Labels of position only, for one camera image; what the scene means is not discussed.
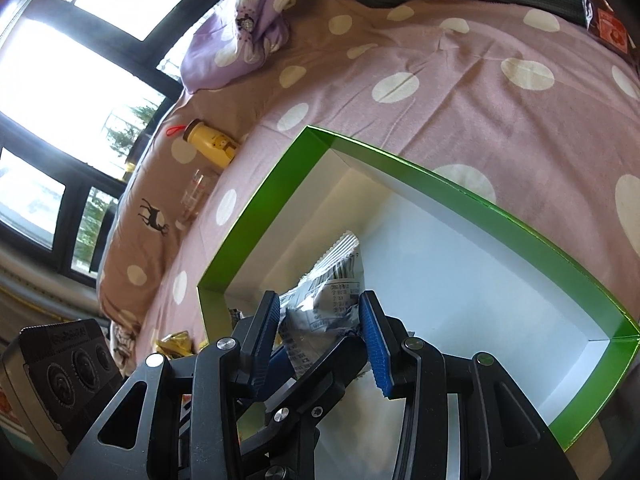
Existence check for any yellow brown wrapper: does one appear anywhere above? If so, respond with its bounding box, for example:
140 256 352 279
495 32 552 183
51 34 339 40
153 330 194 360

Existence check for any silver white snack bag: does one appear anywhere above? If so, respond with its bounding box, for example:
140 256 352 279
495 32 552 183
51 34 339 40
278 231 364 378

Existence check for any striped white cloth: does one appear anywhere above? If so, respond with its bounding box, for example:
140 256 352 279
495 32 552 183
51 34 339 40
110 321 141 377

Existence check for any green white cardboard box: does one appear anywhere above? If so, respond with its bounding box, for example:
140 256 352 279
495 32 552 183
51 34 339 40
198 128 639 479

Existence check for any brown polka dot bolster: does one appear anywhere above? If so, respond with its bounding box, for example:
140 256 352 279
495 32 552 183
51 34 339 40
96 84 252 321

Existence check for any clear plastic bottle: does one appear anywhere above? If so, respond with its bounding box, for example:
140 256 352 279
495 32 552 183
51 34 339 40
175 169 212 231

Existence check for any yellow bear bottle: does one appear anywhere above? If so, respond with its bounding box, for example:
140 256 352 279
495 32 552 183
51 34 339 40
165 119 240 169

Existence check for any black framed window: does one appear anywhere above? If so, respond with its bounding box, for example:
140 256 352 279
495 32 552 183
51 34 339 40
1 0 216 285

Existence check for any pink polka dot sheet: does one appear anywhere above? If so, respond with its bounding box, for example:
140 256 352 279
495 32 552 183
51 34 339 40
132 0 639 358

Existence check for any purple floral cloth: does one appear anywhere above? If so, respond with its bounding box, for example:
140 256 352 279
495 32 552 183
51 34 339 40
180 0 293 94

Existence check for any small red candy packet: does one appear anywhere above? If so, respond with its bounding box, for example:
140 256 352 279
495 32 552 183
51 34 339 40
582 0 638 70

